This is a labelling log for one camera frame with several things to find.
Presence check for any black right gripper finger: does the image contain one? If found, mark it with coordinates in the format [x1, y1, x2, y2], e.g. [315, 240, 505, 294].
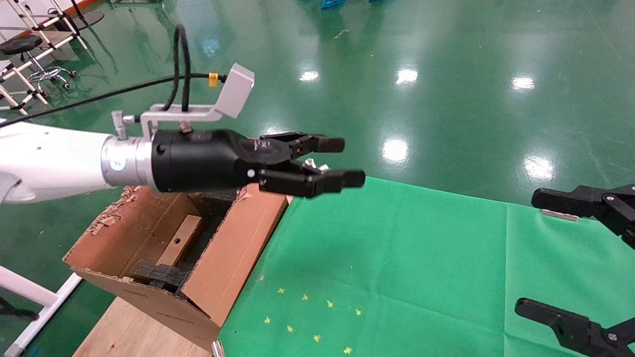
[531, 185, 635, 251]
[514, 299, 635, 357]

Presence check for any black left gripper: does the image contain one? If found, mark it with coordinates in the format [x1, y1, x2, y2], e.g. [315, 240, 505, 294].
[150, 129, 367, 199]

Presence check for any small taped cardboard box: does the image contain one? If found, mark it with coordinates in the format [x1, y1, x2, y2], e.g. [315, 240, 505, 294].
[156, 214, 205, 268]

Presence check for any large open cardboard carton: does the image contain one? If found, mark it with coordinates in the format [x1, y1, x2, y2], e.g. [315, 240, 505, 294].
[63, 183, 294, 348]

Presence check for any flat silver cloth clip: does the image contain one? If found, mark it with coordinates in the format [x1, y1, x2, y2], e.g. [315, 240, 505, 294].
[541, 209, 580, 222]

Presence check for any black foam insert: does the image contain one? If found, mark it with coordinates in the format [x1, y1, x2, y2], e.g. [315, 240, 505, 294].
[131, 261, 192, 297]
[190, 190, 240, 235]

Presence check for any green table cloth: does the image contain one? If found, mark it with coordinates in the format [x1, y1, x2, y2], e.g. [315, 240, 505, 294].
[218, 171, 635, 357]

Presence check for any black round stand base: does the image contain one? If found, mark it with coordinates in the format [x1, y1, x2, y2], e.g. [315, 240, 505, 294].
[73, 10, 105, 29]

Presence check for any white pipe rack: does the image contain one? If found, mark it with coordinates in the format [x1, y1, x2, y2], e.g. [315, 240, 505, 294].
[0, 0, 91, 120]

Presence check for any black round stool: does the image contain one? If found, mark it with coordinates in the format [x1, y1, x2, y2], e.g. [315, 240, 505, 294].
[0, 34, 80, 96]

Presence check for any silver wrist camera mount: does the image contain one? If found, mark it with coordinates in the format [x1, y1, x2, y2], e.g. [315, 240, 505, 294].
[112, 63, 256, 142]

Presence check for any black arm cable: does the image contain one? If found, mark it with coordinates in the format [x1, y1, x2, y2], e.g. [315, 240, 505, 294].
[0, 23, 227, 129]

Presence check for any white table leg frame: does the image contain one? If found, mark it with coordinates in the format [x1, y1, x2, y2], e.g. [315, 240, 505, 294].
[0, 265, 86, 357]

